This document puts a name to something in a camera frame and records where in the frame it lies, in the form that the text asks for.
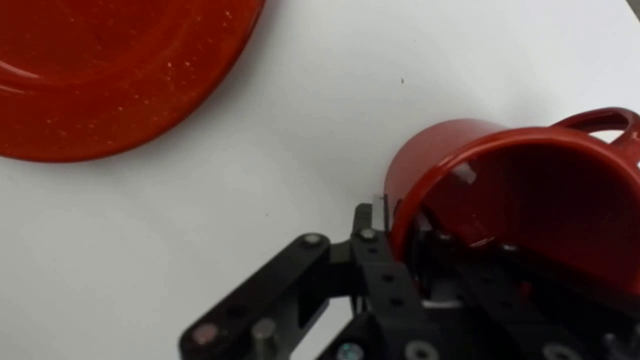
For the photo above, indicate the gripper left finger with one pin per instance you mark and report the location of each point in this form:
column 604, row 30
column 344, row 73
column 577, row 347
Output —
column 380, row 280

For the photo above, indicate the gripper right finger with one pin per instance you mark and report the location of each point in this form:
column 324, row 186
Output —
column 505, row 300

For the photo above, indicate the red cup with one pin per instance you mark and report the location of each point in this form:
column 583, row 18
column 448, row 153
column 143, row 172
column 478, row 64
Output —
column 530, row 200

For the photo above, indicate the red plate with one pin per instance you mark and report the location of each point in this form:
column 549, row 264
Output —
column 100, row 70

